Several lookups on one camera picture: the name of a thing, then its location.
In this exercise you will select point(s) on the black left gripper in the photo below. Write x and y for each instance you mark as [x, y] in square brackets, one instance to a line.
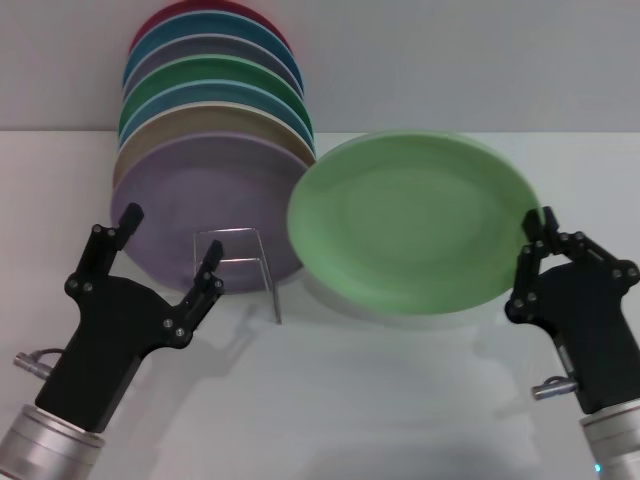
[107, 335]

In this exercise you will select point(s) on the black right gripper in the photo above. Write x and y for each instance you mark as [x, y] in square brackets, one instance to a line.
[595, 330]

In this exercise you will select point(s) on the light green plate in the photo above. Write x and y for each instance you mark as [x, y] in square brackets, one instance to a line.
[410, 225]

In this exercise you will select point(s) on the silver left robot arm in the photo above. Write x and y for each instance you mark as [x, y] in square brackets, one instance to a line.
[45, 447]

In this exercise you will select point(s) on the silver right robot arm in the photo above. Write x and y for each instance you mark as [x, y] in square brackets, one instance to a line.
[615, 440]

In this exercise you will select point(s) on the purple plate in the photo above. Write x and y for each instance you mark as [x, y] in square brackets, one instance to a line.
[200, 185]

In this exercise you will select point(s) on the beige plate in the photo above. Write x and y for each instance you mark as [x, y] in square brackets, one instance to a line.
[210, 120]

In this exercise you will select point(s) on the light blue plate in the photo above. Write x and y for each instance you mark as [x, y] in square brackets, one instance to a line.
[210, 92]

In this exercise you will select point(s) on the dark green plate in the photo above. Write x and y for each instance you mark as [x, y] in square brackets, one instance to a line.
[215, 67]

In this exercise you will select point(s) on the grey plate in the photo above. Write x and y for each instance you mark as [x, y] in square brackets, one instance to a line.
[215, 47]

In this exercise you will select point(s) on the red plate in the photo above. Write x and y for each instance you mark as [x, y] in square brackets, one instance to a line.
[150, 22]

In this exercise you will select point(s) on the dark teal plate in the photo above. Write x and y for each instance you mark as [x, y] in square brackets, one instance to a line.
[220, 24]

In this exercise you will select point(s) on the silver plug on right gripper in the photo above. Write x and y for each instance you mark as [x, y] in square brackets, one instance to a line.
[552, 389]

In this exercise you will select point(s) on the silver plug on gripper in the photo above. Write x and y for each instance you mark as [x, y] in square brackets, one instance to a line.
[552, 389]
[30, 361]

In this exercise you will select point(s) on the silver plug on left gripper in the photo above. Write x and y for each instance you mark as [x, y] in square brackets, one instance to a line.
[30, 361]

